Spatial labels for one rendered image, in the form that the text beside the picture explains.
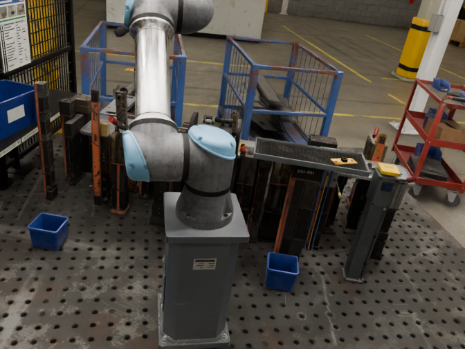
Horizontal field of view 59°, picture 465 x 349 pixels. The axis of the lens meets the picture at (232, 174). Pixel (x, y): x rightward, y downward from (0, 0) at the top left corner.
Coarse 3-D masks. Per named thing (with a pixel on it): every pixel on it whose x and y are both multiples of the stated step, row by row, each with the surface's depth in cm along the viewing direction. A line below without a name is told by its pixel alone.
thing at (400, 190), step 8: (400, 176) 155; (400, 192) 153; (392, 200) 154; (400, 200) 154; (392, 208) 156; (392, 216) 159; (384, 224) 161; (384, 232) 163; (376, 240) 164; (384, 240) 165; (376, 248) 166; (376, 256) 167
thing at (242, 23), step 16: (224, 0) 876; (240, 0) 882; (256, 0) 888; (224, 16) 892; (240, 16) 898; (256, 16) 904; (208, 32) 903; (224, 32) 908; (240, 32) 914; (256, 32) 921
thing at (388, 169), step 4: (380, 164) 137; (384, 164) 137; (380, 168) 135; (384, 168) 134; (388, 168) 135; (392, 168) 135; (396, 168) 136; (384, 172) 133; (388, 172) 133; (392, 172) 133; (396, 172) 133; (396, 176) 133
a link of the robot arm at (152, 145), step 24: (144, 0) 105; (168, 0) 107; (144, 24) 104; (168, 24) 106; (144, 48) 103; (168, 48) 107; (144, 72) 101; (168, 72) 104; (144, 96) 98; (168, 96) 102; (144, 120) 95; (168, 120) 97; (144, 144) 92; (168, 144) 94; (144, 168) 93; (168, 168) 94
